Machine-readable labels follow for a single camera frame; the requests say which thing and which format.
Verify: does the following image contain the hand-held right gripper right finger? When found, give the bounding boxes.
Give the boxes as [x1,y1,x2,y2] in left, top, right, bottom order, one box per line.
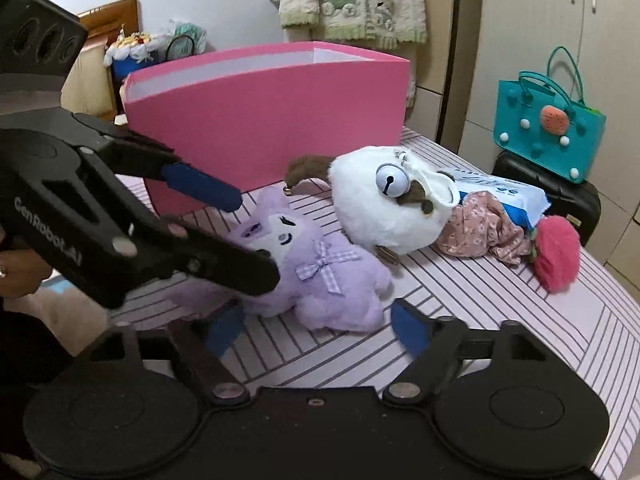
[382,299,546,403]

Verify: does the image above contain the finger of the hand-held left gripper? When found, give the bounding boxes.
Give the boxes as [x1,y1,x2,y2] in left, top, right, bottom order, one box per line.
[135,212,281,302]
[75,112,244,212]

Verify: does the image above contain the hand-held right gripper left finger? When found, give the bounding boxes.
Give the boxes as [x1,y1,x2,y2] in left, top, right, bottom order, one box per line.
[80,305,253,406]

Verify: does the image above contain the pink cardboard box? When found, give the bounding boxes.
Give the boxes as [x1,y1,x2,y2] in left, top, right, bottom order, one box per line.
[122,42,412,216]

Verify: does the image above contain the purple plush toy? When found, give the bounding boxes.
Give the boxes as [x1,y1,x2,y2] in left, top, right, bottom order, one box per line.
[172,187,393,333]

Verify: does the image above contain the pink floral cloth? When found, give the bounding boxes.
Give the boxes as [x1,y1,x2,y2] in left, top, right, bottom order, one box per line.
[432,192,538,268]

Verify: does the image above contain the white plush toy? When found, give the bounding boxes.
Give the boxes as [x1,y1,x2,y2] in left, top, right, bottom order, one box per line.
[284,145,461,266]

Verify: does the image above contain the pink strawberry plush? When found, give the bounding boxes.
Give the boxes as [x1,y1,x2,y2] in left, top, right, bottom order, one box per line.
[527,215,582,293]

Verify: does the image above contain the person's left hand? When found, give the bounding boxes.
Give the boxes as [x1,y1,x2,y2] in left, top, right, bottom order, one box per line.
[0,247,53,298]

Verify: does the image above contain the green white plastic bag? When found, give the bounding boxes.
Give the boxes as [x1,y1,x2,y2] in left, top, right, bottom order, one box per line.
[165,19,207,61]

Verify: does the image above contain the white flower bouquet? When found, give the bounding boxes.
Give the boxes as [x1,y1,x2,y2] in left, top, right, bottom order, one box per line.
[104,30,166,81]

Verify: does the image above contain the blue white tissue pack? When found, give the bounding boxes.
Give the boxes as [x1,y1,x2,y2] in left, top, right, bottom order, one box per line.
[437,166,551,231]

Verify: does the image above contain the wooden headboard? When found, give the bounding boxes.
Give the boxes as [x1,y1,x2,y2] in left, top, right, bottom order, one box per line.
[75,0,141,46]

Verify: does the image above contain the black suitcase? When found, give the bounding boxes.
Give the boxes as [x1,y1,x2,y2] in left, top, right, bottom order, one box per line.
[492,152,602,248]

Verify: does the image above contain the white fleece jacket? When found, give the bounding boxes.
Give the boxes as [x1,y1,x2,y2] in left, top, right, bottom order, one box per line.
[277,0,430,52]

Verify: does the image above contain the teal felt tote bag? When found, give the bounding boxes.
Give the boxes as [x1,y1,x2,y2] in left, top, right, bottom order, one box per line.
[492,46,607,184]

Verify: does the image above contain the white fleece pants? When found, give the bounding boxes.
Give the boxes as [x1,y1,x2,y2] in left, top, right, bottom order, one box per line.
[400,45,419,111]

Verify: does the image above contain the beige wardrobe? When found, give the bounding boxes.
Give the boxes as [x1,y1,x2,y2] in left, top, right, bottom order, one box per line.
[410,0,640,271]

